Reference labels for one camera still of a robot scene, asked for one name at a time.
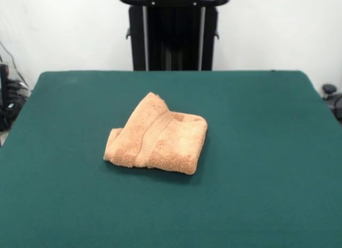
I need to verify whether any thin grey wall cable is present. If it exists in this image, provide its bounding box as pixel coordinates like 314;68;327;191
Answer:
0;41;30;88

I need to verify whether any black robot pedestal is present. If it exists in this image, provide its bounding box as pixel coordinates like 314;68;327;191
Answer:
116;0;231;72

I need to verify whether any black equipment pile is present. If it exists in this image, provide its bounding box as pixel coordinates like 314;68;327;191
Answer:
0;62;30;131

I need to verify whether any dark green table cloth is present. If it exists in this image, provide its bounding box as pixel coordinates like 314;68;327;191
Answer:
0;69;342;248

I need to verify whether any orange terry towel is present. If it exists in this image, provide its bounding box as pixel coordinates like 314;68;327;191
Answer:
103;91;208;176

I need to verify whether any grey office chair base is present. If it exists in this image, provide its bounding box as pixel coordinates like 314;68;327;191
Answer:
322;83;342;126

